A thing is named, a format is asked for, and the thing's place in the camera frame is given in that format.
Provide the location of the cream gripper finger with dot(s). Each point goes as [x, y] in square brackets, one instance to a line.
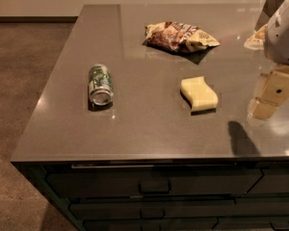
[271, 91]

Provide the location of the clear plastic wrapped item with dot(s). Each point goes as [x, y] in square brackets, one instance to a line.
[256, 41]

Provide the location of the yellow sponge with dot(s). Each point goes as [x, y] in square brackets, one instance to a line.
[200, 96]

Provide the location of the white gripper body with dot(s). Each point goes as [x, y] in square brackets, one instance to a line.
[281, 38]

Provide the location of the dark box with snacks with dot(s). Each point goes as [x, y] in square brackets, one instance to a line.
[268, 10]

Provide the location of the brown chip bag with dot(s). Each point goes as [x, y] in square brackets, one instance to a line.
[179, 38]

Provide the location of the dark drawer cabinet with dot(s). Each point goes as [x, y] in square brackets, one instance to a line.
[164, 198]

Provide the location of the green soda can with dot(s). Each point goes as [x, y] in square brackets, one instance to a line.
[100, 90]

